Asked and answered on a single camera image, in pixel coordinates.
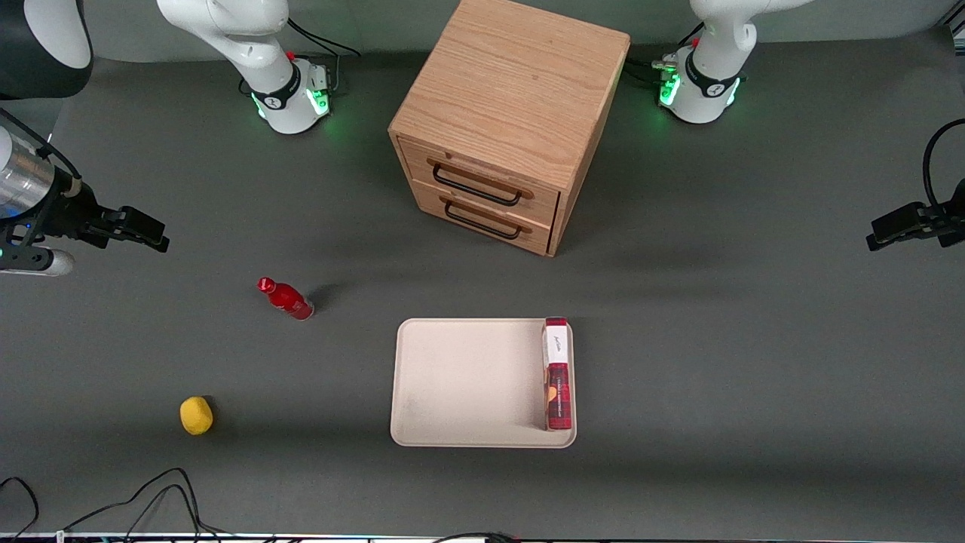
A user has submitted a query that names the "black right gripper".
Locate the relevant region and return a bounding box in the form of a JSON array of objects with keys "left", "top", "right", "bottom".
[{"left": 34, "top": 178, "right": 171, "bottom": 253}]

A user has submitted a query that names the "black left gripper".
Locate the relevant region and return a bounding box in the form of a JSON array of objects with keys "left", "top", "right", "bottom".
[{"left": 866, "top": 179, "right": 965, "bottom": 252}]

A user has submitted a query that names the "wooden drawer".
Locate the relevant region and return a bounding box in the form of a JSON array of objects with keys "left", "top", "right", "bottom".
[
  {"left": 411, "top": 181, "right": 558, "bottom": 257},
  {"left": 397, "top": 138, "right": 562, "bottom": 225}
]

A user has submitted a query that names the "black metal drawer handle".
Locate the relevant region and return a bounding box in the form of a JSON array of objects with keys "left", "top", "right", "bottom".
[
  {"left": 432, "top": 161, "right": 523, "bottom": 207},
  {"left": 444, "top": 199, "right": 524, "bottom": 241}
]

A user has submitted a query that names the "wooden drawer cabinet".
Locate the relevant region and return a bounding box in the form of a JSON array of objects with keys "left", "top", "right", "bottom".
[{"left": 388, "top": 0, "right": 632, "bottom": 259}]

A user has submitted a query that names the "red bottle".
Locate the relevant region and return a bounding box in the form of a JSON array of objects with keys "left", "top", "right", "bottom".
[{"left": 257, "top": 277, "right": 315, "bottom": 321}]

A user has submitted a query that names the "yellow lemon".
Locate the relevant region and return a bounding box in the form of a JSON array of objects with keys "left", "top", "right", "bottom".
[{"left": 179, "top": 396, "right": 214, "bottom": 437}]

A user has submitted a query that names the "beige plastic tray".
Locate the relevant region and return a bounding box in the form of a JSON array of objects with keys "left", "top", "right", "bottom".
[{"left": 390, "top": 318, "right": 577, "bottom": 449}]

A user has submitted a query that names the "red white cookie box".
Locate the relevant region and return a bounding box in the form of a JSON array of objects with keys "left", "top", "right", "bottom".
[{"left": 543, "top": 317, "right": 573, "bottom": 431}]

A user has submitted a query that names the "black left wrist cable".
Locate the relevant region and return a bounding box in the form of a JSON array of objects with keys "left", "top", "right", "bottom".
[{"left": 922, "top": 118, "right": 965, "bottom": 213}]

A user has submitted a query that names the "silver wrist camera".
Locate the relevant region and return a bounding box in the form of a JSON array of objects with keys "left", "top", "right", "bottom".
[{"left": 0, "top": 247, "right": 75, "bottom": 277}]

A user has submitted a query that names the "black floor cable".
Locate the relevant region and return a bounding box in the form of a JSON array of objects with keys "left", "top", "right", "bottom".
[
  {"left": 60, "top": 467, "right": 250, "bottom": 541},
  {"left": 0, "top": 475, "right": 41, "bottom": 541},
  {"left": 121, "top": 483, "right": 204, "bottom": 538}
]

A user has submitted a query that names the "black right arm base cable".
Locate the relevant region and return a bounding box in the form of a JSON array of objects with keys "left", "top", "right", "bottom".
[{"left": 285, "top": 18, "right": 362, "bottom": 96}]

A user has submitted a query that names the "black arm base cable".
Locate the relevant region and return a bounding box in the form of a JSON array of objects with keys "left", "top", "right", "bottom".
[
  {"left": 624, "top": 23, "right": 706, "bottom": 85},
  {"left": 285, "top": 18, "right": 362, "bottom": 96}
]

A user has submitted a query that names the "black left arm base cable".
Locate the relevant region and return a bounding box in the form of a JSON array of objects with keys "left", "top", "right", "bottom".
[{"left": 624, "top": 23, "right": 706, "bottom": 85}]

